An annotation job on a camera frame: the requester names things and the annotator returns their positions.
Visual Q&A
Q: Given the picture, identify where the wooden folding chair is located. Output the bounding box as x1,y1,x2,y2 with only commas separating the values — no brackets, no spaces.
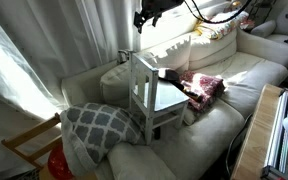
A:
1,113,62,169

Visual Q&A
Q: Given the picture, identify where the wooden side table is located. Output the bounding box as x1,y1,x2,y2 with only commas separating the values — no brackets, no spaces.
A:
231,84,281,180

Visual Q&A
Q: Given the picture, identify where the red white patterned cushion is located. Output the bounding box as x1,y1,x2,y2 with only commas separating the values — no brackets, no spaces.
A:
180,70,225,113

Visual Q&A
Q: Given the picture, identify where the black yellow flashlight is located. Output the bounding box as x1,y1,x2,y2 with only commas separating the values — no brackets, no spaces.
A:
173,82,203,103

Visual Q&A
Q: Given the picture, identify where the grey white patterned pillow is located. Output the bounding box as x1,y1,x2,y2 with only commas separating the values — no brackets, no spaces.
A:
60,103,145,176

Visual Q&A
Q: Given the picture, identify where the white curtain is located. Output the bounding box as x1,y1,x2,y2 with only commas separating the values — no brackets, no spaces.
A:
0,0,141,179

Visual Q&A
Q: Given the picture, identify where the cream sofa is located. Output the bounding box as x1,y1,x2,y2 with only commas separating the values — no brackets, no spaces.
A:
60,20,288,180

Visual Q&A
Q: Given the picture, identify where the small white wooden chair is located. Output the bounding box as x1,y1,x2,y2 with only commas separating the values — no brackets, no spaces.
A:
129,53,189,145

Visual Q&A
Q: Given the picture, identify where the grey armchair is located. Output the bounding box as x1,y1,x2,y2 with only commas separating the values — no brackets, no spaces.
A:
251,3,288,45

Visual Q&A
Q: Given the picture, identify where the black bowler hat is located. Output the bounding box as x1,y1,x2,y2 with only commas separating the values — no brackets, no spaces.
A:
158,68,179,82

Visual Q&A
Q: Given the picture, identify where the metal rails stack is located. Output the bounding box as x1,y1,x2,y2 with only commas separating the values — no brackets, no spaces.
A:
260,90,288,180

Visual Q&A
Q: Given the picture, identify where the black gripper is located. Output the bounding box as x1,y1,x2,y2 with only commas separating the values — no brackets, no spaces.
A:
133,8,164,33

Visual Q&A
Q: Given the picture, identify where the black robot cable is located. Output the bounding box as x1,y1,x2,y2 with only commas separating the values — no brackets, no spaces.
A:
183,0,253,25

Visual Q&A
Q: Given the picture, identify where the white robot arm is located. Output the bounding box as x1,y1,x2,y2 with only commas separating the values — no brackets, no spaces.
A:
133,0,184,33

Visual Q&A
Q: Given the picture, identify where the yellow floral cushion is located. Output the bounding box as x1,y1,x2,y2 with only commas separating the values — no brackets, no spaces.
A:
194,11,249,40

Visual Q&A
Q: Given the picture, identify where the red ball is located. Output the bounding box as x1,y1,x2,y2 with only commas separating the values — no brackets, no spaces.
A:
47,145,74,180

